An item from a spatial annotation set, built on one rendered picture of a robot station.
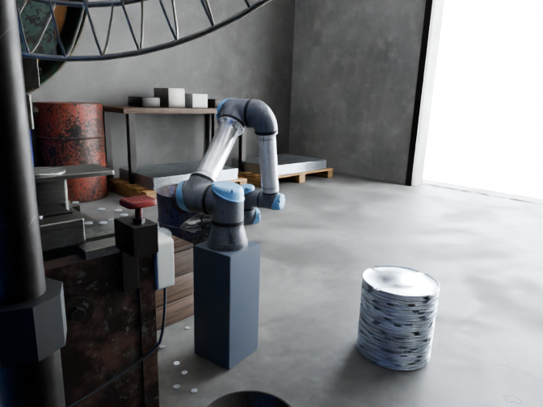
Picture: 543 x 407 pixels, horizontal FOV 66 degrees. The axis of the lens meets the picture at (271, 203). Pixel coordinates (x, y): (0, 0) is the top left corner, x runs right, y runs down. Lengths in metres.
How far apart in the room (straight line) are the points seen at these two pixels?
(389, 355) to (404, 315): 0.18
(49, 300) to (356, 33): 5.73
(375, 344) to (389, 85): 4.22
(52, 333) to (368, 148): 5.49
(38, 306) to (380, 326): 1.49
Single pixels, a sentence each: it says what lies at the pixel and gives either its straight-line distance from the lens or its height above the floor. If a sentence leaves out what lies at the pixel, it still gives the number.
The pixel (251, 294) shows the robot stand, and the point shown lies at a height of 0.26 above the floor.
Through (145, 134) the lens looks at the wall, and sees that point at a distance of 5.10.
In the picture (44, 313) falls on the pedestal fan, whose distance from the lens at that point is 0.33.
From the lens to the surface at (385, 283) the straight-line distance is 1.72.
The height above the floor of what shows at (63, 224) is 0.70.
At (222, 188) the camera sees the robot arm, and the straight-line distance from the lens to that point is 1.48.
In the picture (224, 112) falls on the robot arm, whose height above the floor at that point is 0.92.
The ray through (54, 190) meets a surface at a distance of 1.21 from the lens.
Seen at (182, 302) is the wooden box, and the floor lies 0.09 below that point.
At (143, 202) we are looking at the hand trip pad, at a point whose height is 0.76.
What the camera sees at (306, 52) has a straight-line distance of 6.42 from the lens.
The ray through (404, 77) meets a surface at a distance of 5.49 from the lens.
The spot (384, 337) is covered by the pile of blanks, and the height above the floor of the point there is 0.13.
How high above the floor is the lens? 0.99
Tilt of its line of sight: 14 degrees down
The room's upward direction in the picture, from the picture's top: 2 degrees clockwise
